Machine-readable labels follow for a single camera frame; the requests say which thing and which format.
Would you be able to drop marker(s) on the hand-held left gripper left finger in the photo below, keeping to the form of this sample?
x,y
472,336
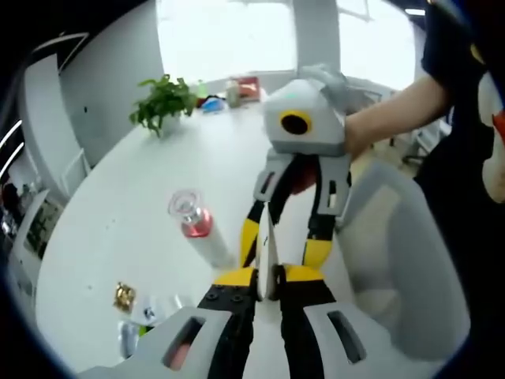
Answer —
x,y
221,316

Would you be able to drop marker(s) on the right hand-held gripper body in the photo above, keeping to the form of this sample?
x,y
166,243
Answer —
x,y
327,130

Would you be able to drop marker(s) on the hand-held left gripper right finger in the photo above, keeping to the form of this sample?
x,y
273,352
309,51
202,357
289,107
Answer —
x,y
307,316

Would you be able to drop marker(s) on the clear skincare sachet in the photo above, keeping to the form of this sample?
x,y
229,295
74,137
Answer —
x,y
158,310

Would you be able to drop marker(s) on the red collar skincare bottle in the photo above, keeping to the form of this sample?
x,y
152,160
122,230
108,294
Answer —
x,y
205,233

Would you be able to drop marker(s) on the green black skincare sachet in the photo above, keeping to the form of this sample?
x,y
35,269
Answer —
x,y
132,339

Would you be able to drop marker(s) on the gold skincare sachet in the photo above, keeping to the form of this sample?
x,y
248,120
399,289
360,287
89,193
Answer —
x,y
124,296

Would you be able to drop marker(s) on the person's right hand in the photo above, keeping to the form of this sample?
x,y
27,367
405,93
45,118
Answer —
x,y
361,134

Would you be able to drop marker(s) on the blue plastic packet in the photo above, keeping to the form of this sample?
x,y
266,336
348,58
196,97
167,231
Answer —
x,y
213,104

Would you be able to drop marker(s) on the white mesh office chair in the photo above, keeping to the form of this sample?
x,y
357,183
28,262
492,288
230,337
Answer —
x,y
414,256

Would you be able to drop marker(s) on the green potted plant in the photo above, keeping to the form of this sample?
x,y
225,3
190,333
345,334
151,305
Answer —
x,y
165,98

